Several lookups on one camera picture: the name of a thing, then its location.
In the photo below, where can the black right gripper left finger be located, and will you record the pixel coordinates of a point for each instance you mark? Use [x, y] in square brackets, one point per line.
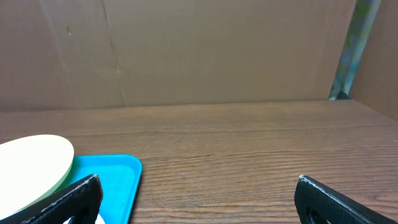
[79, 203]

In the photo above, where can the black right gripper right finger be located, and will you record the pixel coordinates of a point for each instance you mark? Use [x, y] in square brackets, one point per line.
[317, 203]

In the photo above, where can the white plate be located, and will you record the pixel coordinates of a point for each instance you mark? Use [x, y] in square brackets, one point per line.
[99, 220]

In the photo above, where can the yellow plate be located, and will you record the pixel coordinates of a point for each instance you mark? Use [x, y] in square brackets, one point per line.
[32, 168]

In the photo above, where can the blue plastic tray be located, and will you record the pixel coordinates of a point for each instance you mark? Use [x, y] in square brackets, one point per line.
[119, 175]

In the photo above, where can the green taped corner post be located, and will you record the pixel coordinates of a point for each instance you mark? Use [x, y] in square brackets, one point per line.
[359, 29]

